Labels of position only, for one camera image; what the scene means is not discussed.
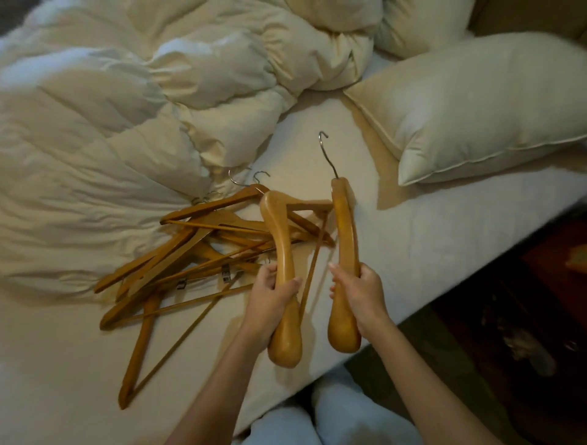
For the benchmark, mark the person's right thumb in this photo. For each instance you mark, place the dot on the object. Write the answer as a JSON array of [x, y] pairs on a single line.
[[342, 274]]

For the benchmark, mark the small cream pillow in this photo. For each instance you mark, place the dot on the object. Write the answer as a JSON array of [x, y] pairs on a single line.
[[422, 25]]

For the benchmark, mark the person's left forearm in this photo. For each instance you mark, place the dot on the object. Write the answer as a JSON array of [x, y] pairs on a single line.
[[215, 394]]

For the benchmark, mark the wooden hanger with trouser bar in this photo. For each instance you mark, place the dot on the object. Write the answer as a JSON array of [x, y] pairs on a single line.
[[279, 229]]

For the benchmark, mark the wide wooden hanger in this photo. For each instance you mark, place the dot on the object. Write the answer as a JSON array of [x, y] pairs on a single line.
[[346, 229]]

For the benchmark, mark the white crumpled duvet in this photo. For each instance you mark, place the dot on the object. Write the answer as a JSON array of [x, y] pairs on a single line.
[[114, 114]]

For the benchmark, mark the person's left thumb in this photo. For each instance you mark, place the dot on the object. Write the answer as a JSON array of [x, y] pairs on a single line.
[[290, 285]]

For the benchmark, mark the person's right forearm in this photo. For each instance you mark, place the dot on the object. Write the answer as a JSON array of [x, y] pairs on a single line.
[[426, 394]]

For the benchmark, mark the person's right leg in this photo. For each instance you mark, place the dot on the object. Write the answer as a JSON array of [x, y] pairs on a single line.
[[357, 412]]

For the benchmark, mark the person's left hand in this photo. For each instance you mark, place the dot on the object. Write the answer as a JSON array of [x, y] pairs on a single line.
[[266, 307]]

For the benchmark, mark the person's right hand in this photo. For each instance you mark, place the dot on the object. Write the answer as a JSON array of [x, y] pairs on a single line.
[[367, 300]]

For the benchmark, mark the large cream pillow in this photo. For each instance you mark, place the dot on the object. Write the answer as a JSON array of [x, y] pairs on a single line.
[[472, 105]]

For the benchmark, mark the pile of wooden hangers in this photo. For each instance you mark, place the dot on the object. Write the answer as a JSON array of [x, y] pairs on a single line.
[[183, 256]]

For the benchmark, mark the person's leg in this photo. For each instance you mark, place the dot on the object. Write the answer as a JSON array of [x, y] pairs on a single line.
[[357, 412], [282, 426]]

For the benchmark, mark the person's left leg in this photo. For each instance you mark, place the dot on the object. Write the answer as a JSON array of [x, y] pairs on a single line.
[[282, 426]]

